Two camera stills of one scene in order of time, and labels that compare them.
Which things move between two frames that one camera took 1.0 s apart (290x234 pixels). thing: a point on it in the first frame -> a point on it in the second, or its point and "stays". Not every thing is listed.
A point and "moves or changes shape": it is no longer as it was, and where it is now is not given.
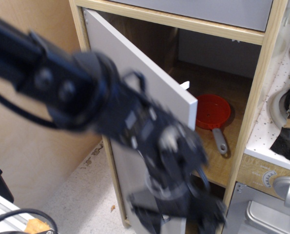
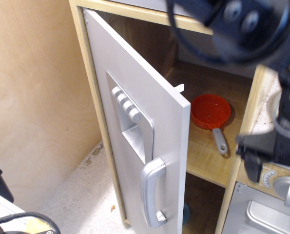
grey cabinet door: x=166 y=90 moves or changes shape
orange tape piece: x=34 y=225 stays
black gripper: x=182 y=191 -> x=283 y=147
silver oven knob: x=288 y=188 stays
